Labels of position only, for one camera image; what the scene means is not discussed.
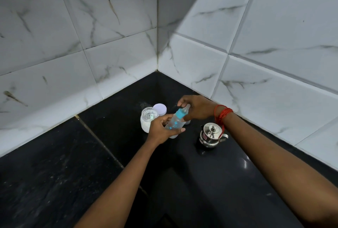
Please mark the person's left thumb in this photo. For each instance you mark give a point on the person's left thumb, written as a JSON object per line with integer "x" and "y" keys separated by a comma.
{"x": 176, "y": 131}

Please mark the person's left forearm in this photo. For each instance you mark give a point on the person's left forearm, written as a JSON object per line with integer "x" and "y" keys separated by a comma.
{"x": 118, "y": 188}

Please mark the white round jar lid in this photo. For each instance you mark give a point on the white round jar lid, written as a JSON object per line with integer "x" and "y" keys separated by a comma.
{"x": 159, "y": 109}

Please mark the person's left hand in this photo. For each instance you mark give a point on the person's left hand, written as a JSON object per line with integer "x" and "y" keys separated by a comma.
{"x": 158, "y": 133}

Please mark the red thread wristband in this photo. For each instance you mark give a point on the red thread wristband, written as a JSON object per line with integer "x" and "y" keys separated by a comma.
{"x": 221, "y": 115}

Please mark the white powder jar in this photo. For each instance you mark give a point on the white powder jar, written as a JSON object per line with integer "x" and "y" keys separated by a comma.
{"x": 147, "y": 121}

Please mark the small steel lidded pot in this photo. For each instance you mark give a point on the small steel lidded pot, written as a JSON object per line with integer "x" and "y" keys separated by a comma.
{"x": 210, "y": 135}

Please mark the person's right forearm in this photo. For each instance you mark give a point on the person's right forearm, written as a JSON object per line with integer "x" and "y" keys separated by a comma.
{"x": 277, "y": 167}

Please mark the person's right hand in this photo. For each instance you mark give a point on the person's right hand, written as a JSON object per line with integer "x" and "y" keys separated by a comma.
{"x": 199, "y": 107}

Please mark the clear baby bottle blue collar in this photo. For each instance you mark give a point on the clear baby bottle blue collar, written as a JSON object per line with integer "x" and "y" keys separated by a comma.
{"x": 176, "y": 121}

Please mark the person's right fingers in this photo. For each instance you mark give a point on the person's right fingers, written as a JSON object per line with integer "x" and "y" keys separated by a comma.
{"x": 184, "y": 104}

